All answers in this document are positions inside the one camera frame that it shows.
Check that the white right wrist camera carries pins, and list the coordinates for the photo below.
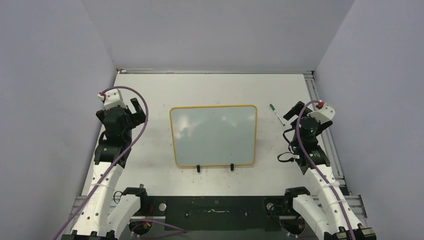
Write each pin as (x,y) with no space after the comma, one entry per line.
(324,113)

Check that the yellow framed whiteboard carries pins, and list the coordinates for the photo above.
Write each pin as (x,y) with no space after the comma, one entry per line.
(214,135)

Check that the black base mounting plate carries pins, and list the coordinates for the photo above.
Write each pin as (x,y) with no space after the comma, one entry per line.
(224,213)

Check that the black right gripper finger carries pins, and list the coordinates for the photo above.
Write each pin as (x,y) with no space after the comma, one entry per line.
(306,112)
(295,111)

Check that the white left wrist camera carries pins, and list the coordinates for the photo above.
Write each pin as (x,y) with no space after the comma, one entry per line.
(111,99)

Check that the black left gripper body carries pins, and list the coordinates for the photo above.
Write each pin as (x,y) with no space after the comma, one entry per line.
(131,125)

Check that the white green whiteboard marker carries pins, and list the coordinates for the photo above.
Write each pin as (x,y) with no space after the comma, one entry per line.
(277,115)

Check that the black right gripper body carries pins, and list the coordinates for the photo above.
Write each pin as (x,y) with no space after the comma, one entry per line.
(323,126)

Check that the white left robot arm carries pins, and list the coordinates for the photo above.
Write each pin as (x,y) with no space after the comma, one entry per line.
(94,219)

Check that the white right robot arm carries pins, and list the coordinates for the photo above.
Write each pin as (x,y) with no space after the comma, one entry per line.
(321,205)

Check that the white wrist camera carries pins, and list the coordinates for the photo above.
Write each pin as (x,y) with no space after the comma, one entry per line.
(111,99)
(324,113)

